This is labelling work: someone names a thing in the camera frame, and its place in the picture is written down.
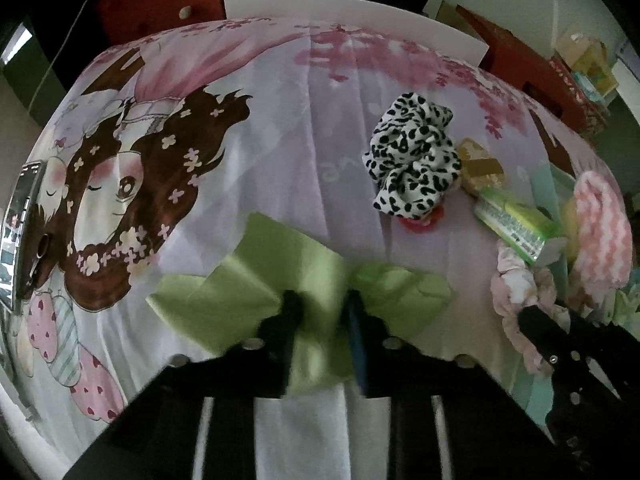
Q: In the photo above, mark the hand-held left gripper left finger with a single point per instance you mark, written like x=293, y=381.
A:
x=290, y=320

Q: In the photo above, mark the pink chevron towel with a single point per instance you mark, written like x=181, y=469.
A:
x=600, y=230

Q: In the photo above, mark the red patterned box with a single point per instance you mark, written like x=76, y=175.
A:
x=595, y=115

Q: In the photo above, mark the leopard print scrunchie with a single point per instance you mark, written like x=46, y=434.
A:
x=410, y=160

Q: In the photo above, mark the white green tissue pack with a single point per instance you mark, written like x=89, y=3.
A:
x=515, y=222

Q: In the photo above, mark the yellow green sponge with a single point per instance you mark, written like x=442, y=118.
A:
x=569, y=217

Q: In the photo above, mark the light green cloth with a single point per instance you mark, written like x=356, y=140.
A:
x=230, y=290

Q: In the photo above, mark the red scrunchie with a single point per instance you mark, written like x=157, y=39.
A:
x=422, y=224

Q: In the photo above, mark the cartoon printed bedsheet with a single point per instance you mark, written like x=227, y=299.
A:
x=300, y=160

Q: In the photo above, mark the shallow teal cardboard box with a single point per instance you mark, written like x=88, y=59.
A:
x=542, y=187

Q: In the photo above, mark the red wooden stool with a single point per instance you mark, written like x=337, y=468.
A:
x=525, y=70

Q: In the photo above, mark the red tote bag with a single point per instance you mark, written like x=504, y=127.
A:
x=165, y=5

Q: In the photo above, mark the brown snack packet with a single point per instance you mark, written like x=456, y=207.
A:
x=482, y=167

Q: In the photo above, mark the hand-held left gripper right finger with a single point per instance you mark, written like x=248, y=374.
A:
x=357, y=345

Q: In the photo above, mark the smartphone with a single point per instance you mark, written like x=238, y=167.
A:
x=22, y=240

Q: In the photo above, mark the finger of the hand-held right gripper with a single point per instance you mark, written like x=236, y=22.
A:
x=540, y=322

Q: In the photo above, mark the pink floral scrunchie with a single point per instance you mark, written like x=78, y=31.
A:
x=515, y=295

